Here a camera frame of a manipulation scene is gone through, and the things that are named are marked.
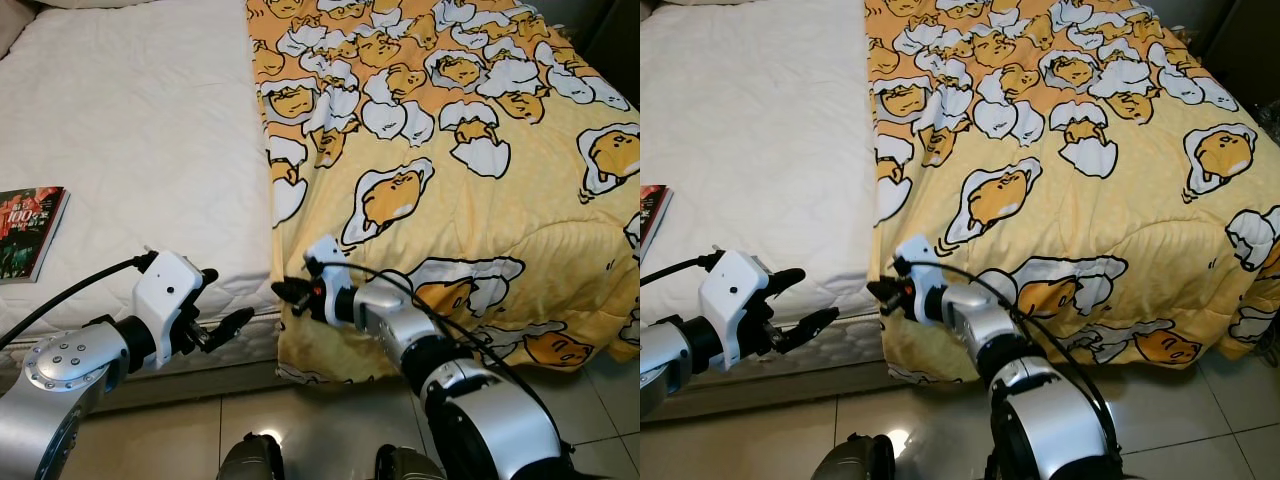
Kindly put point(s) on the dark red cover book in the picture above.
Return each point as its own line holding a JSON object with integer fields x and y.
{"x": 652, "y": 215}
{"x": 30, "y": 230}

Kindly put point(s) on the yellow cartoon egg duvet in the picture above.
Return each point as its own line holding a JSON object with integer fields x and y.
{"x": 1080, "y": 200}
{"x": 450, "y": 200}

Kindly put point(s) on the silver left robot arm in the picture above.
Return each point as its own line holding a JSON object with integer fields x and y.
{"x": 60, "y": 370}
{"x": 660, "y": 360}

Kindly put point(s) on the beige bed base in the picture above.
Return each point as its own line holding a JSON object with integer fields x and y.
{"x": 180, "y": 390}
{"x": 780, "y": 395}

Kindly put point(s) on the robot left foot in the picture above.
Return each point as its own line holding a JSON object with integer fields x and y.
{"x": 850, "y": 462}
{"x": 250, "y": 462}

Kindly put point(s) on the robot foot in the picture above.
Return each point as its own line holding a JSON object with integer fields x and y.
{"x": 405, "y": 467}
{"x": 850, "y": 462}
{"x": 250, "y": 462}

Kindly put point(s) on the white quilted mattress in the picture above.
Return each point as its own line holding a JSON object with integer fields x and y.
{"x": 130, "y": 120}
{"x": 750, "y": 120}

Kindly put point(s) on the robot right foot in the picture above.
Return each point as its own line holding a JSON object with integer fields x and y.
{"x": 405, "y": 467}

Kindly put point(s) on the dark wardrobe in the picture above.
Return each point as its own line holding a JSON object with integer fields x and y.
{"x": 1250, "y": 50}
{"x": 615, "y": 40}

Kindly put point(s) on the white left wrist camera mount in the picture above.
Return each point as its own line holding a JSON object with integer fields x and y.
{"x": 730, "y": 290}
{"x": 165, "y": 290}

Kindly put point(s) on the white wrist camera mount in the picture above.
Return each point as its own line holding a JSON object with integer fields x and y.
{"x": 165, "y": 290}
{"x": 325, "y": 255}
{"x": 730, "y": 290}
{"x": 915, "y": 255}

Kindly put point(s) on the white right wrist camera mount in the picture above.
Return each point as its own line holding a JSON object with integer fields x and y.
{"x": 915, "y": 255}
{"x": 325, "y": 255}

